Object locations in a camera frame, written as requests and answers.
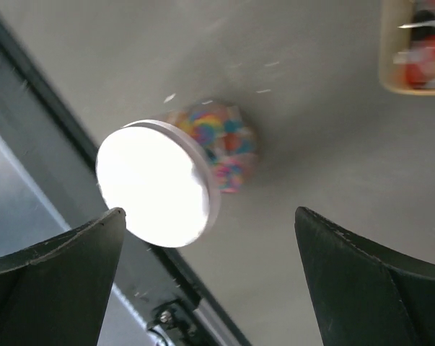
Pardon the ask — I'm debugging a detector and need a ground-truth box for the gold candy tin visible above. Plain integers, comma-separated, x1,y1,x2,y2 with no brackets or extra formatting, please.
379,1,435,96

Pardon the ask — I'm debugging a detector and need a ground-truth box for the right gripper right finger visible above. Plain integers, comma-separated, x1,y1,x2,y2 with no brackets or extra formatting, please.
294,207,435,345

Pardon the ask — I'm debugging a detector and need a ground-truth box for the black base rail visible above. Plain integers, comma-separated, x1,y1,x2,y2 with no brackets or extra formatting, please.
0,20,248,345

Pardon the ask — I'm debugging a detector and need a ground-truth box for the clear glass jar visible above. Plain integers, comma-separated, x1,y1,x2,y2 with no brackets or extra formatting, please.
165,99,258,193

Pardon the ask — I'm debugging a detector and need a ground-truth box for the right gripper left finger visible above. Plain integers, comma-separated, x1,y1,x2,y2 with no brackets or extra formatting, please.
0,208,126,345

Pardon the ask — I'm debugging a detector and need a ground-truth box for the silver jar lid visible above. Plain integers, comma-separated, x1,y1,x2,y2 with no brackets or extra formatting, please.
95,120,221,248

